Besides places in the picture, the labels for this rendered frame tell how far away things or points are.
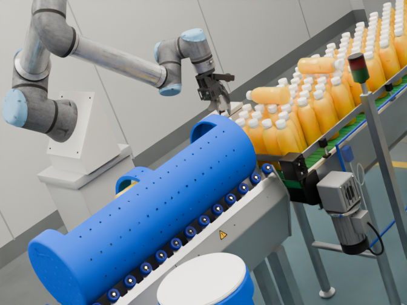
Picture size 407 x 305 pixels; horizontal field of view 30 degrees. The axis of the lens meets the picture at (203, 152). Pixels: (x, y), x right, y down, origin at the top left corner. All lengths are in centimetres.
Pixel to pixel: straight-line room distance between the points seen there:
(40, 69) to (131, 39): 282
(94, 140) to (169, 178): 68
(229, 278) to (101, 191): 121
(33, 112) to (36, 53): 28
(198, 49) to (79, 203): 85
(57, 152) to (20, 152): 212
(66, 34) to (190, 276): 96
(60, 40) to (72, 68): 296
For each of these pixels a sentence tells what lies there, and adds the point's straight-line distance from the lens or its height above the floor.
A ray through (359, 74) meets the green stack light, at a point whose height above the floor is 119.
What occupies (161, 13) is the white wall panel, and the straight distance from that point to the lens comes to 614.
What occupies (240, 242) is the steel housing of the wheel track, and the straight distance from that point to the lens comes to 286.
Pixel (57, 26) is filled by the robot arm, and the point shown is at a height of 177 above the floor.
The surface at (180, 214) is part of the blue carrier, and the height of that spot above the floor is 106.
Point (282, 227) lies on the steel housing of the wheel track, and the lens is 309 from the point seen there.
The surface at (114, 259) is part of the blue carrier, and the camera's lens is 248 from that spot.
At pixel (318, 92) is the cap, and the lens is 313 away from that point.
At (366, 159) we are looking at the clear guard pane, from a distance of 318.
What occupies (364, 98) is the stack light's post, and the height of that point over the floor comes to 109.
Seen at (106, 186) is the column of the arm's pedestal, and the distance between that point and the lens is 332.
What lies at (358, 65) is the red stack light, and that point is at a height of 123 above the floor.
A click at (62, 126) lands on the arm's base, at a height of 130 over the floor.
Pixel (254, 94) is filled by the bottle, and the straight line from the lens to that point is 320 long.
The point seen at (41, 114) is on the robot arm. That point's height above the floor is 140.
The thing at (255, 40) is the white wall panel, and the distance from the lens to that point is 683.
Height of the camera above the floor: 218
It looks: 21 degrees down
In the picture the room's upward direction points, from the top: 21 degrees counter-clockwise
